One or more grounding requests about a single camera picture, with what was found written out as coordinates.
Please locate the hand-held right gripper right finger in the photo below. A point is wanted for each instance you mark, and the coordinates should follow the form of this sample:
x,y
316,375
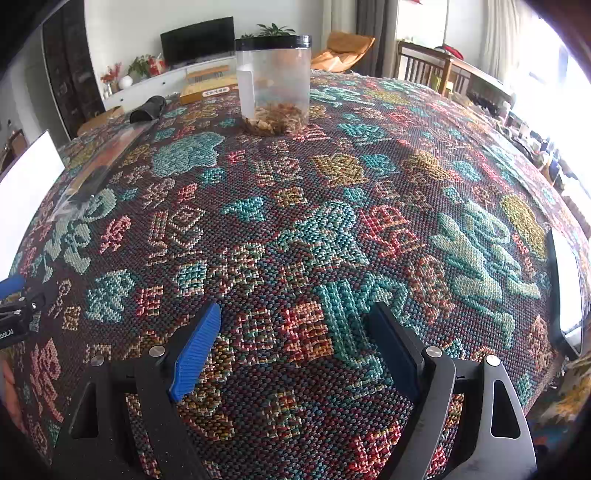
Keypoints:
x,y
392,344

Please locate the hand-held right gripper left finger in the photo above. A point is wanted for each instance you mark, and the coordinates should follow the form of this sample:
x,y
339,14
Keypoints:
x,y
194,353

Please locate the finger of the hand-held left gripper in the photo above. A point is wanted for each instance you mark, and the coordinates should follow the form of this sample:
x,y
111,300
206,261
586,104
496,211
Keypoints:
x,y
32,297

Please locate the clear plastic bag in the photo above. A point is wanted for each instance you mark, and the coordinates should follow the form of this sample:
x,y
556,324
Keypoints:
x,y
99,168

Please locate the person's left hand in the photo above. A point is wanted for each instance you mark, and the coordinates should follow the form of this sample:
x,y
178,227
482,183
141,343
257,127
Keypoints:
x,y
10,397

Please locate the white flat board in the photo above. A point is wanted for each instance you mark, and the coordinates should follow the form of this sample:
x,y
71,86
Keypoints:
x,y
27,194

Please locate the colourful patterned woven blanket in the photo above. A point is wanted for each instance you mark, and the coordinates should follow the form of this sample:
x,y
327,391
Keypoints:
x,y
300,230

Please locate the yellow patterned rug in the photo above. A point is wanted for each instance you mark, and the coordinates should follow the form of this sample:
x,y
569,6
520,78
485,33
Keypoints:
x,y
572,392

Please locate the small black object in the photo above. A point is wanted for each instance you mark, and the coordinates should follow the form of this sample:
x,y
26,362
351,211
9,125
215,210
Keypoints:
x,y
148,109

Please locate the dark tall cabinet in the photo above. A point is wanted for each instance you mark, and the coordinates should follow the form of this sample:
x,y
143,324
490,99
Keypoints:
x,y
69,78

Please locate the white round vase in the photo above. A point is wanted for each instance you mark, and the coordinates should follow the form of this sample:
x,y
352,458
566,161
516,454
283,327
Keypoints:
x,y
125,82

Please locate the red flower bouquet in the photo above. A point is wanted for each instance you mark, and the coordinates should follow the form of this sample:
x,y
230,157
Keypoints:
x,y
111,74

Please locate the white low cabinet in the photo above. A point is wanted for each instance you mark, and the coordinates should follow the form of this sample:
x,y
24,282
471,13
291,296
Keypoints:
x,y
152,85

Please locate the dried pieces inside jar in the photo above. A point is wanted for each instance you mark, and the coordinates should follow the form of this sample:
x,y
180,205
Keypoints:
x,y
277,121

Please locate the cluttered side table items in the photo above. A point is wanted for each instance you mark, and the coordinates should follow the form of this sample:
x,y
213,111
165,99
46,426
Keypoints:
x,y
535,138

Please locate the potted plant with red decorations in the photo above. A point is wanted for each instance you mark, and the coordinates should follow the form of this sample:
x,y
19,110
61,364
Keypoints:
x,y
144,65

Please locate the yellow flat box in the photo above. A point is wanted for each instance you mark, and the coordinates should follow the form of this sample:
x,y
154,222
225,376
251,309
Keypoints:
x,y
207,90

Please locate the wooden slatted chair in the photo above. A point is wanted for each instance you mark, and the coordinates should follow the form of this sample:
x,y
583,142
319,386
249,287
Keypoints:
x,y
429,67

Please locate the clear plastic jar black lid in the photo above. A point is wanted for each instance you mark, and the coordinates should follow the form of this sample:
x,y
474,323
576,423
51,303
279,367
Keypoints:
x,y
272,78

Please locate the orange lounge chair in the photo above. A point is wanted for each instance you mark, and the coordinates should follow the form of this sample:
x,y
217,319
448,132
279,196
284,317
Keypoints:
x,y
344,50

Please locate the red cloth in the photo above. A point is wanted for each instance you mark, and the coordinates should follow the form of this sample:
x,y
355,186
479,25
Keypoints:
x,y
451,50

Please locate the black flat television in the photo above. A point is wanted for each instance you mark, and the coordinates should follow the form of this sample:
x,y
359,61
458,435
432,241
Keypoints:
x,y
196,41

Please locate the grey curtain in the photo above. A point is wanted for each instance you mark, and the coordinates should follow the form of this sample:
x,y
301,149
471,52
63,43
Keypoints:
x,y
369,32

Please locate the green potted plant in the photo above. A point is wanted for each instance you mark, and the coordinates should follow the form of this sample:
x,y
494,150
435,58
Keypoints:
x,y
272,30

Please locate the white tablet with black frame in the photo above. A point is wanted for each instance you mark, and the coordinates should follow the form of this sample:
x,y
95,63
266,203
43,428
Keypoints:
x,y
569,290

